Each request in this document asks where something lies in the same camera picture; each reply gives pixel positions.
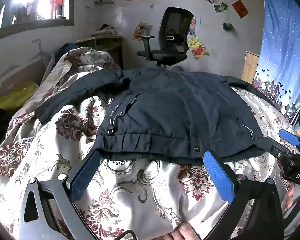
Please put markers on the person's left hand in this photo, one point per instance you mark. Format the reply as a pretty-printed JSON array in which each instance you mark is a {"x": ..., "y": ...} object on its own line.
[{"x": 182, "y": 232}]

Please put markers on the green hanging ornament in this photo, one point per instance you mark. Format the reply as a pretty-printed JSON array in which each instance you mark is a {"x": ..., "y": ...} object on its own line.
[{"x": 228, "y": 26}]

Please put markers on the dark blue pillow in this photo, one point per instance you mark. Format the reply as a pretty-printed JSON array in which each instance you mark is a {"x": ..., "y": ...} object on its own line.
[{"x": 66, "y": 50}]

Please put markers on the grey bed headboard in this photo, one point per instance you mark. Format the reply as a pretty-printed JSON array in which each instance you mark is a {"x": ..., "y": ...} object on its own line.
[{"x": 48, "y": 67}]

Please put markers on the yellow-green blanket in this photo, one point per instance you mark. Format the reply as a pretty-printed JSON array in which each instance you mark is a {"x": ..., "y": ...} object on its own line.
[{"x": 12, "y": 97}]

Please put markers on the clutter on desk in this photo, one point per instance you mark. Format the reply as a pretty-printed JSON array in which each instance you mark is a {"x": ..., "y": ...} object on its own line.
[{"x": 103, "y": 31}]

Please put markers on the floral satin bedspread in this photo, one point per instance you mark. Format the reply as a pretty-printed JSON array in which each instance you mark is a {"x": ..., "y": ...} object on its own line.
[{"x": 130, "y": 200}]

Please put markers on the yellow bear wall sticker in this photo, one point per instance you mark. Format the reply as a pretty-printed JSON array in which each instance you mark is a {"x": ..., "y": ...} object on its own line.
[{"x": 197, "y": 47}]

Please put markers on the colourful cartoon wall poster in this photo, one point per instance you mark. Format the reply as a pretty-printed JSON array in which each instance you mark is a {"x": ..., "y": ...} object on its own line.
[{"x": 142, "y": 30}]

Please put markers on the green wall photo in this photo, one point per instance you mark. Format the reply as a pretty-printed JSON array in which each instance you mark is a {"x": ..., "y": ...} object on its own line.
[{"x": 220, "y": 7}]

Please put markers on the window with grey frame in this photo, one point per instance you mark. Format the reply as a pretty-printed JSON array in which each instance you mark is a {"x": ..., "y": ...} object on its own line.
[{"x": 27, "y": 5}]

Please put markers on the wooden corner desk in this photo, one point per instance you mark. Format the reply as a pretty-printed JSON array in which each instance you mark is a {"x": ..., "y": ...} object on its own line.
[{"x": 107, "y": 42}]

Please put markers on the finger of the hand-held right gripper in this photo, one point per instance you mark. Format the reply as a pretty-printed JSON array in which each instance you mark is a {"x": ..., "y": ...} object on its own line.
[
  {"x": 278, "y": 150},
  {"x": 288, "y": 136}
]

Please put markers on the black mesh office chair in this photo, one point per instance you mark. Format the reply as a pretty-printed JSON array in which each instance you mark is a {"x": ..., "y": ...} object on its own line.
[{"x": 175, "y": 30}]

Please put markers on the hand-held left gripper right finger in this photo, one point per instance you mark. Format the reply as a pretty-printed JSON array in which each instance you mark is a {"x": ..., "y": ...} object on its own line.
[{"x": 218, "y": 177}]

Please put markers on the light wooden board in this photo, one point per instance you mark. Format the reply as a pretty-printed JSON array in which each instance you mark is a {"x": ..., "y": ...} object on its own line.
[{"x": 250, "y": 67}]

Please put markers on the cartoon poster behind chair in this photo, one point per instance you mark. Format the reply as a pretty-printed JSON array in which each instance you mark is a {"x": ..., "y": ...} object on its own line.
[{"x": 192, "y": 26}]

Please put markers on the red paper wall card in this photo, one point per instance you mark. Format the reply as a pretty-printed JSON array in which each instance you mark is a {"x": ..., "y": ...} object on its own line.
[{"x": 240, "y": 8}]

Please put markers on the dark navy padded jacket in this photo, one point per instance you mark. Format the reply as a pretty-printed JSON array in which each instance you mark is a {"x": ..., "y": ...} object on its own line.
[{"x": 165, "y": 110}]

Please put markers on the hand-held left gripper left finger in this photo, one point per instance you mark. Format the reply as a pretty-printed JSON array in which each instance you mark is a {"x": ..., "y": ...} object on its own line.
[{"x": 85, "y": 175}]

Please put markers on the blue dotted curtain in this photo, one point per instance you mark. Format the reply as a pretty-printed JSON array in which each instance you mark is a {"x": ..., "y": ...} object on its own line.
[{"x": 282, "y": 42}]

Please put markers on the dark cloth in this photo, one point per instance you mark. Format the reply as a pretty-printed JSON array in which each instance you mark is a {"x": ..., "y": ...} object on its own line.
[{"x": 0, "y": 130}]

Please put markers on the person's right hand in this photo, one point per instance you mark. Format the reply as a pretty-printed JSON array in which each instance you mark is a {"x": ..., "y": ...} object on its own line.
[{"x": 290, "y": 197}]

